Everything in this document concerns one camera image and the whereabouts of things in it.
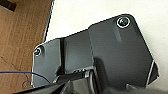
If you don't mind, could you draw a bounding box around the silver cylindrical base hub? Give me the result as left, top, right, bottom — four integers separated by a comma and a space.
74, 69, 101, 93

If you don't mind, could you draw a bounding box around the silver base screw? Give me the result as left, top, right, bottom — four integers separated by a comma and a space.
34, 47, 43, 57
115, 15, 132, 30

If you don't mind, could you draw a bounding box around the small black block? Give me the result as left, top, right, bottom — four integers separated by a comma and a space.
0, 0, 17, 12

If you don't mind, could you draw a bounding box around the thin blue cable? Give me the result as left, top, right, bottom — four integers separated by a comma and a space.
0, 70, 51, 84

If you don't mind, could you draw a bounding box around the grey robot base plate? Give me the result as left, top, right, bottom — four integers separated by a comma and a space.
30, 13, 161, 94

